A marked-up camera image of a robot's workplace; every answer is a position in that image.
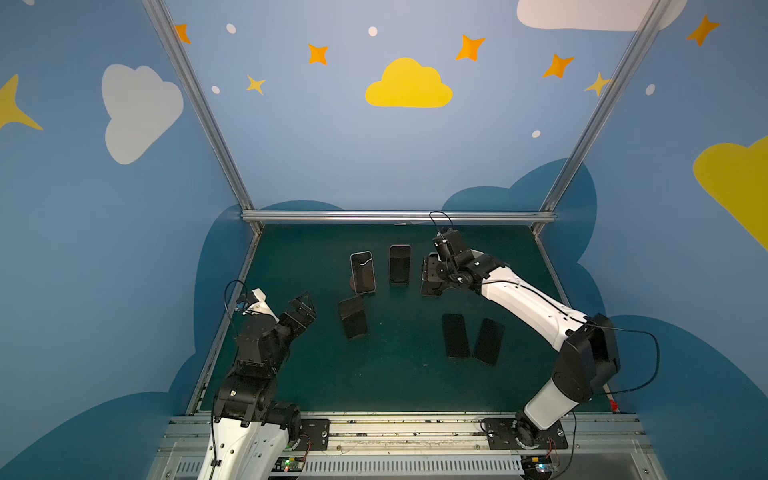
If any black phone stand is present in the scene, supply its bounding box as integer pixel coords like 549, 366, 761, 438
472, 318, 505, 366
441, 313, 470, 358
338, 296, 368, 339

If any black phone front stand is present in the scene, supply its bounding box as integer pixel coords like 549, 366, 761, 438
472, 318, 505, 366

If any pink-edged phone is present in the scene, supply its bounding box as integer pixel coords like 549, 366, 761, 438
389, 244, 411, 285

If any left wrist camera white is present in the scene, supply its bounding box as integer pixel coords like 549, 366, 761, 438
237, 288, 275, 317

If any aluminium left frame post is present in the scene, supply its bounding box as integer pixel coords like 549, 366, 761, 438
142, 0, 253, 214

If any aluminium back frame bar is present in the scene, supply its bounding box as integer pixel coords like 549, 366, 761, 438
241, 210, 556, 224

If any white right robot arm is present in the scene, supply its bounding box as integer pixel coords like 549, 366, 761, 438
424, 227, 621, 434

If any aluminium frame post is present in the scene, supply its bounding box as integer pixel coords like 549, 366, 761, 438
531, 0, 673, 238
142, 0, 253, 214

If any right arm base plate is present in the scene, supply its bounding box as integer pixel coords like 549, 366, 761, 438
480, 417, 569, 450

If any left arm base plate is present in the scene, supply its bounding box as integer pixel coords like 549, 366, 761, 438
293, 418, 331, 452

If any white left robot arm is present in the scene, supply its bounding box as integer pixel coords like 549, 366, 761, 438
198, 289, 316, 479

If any aluminium right frame post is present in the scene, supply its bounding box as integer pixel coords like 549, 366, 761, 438
531, 0, 673, 238

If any aluminium front rail assembly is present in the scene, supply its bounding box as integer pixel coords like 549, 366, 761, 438
146, 411, 667, 480

